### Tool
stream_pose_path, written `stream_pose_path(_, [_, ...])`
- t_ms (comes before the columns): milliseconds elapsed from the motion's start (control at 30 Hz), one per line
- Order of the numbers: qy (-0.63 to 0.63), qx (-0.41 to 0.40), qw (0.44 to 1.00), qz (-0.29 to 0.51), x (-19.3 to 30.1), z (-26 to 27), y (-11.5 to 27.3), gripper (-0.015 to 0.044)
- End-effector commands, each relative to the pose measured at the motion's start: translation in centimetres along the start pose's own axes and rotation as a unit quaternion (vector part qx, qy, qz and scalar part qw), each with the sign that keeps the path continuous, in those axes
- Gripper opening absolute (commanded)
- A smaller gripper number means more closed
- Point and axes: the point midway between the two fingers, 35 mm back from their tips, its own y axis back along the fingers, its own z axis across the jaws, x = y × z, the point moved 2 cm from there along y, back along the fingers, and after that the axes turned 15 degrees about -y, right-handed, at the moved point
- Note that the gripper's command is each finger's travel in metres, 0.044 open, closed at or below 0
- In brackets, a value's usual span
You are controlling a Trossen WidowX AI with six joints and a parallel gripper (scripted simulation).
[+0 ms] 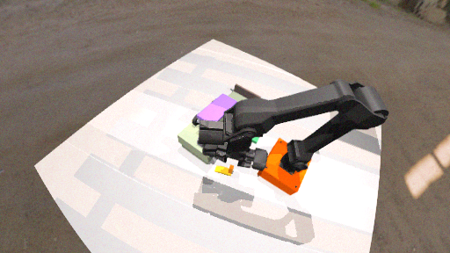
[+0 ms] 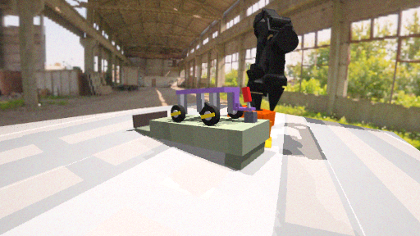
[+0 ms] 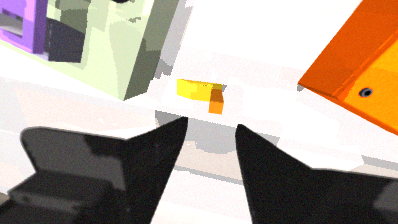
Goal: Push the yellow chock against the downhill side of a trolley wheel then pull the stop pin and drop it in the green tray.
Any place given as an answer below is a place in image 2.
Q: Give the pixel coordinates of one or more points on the red-headed stop pin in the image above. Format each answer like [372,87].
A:
[247,96]

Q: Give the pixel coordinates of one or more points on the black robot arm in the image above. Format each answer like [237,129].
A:
[284,40]

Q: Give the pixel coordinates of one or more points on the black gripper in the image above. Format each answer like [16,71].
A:
[274,79]

